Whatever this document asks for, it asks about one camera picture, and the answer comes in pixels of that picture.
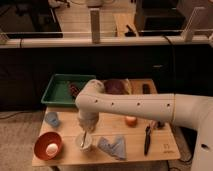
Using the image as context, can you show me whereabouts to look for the green plastic tray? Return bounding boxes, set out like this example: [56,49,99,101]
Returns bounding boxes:
[41,74,96,107]

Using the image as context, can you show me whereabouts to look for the white egg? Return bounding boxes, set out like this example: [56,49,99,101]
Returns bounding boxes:
[46,143,58,156]

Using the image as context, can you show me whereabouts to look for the small black block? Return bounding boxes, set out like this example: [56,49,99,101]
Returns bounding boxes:
[142,84,150,94]

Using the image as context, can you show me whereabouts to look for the metal fork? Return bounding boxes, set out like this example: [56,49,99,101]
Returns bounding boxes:
[81,131,87,148]

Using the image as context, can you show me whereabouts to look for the brown pine cone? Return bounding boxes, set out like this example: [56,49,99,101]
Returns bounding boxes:
[68,83,80,98]

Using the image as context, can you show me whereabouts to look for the white paper cup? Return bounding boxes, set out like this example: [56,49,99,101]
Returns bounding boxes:
[75,133,93,153]

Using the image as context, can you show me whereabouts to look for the purple bowl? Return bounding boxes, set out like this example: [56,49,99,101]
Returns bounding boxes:
[104,79,128,95]

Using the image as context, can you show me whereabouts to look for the yellow banana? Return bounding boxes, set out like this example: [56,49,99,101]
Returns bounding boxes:
[124,79,132,94]

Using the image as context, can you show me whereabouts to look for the black handled knife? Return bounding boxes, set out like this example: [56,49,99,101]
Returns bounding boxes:
[144,126,151,156]

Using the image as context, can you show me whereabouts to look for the blue grey cloth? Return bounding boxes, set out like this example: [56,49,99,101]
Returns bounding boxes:
[97,135,126,160]

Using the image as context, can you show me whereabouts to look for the orange round fruit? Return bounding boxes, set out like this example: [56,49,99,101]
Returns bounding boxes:
[125,116,137,127]

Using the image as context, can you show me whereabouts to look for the red bowl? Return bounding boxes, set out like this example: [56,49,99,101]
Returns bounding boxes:
[34,132,62,161]

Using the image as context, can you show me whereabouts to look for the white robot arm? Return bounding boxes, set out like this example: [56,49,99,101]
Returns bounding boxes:
[75,79,213,171]

